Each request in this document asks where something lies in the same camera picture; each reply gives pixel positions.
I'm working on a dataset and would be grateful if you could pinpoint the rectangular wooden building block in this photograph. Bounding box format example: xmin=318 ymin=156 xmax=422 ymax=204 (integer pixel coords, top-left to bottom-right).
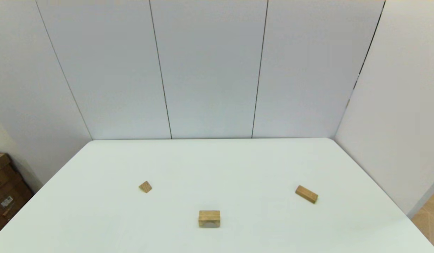
xmin=295 ymin=185 xmax=319 ymax=204

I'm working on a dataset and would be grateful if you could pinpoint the arched wooden building block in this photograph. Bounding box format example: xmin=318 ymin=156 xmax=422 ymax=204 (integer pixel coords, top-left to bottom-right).
xmin=198 ymin=210 xmax=221 ymax=228

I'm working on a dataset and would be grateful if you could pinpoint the large labelled brown cardboard box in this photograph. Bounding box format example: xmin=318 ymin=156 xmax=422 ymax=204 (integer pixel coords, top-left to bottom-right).
xmin=0 ymin=165 xmax=34 ymax=239

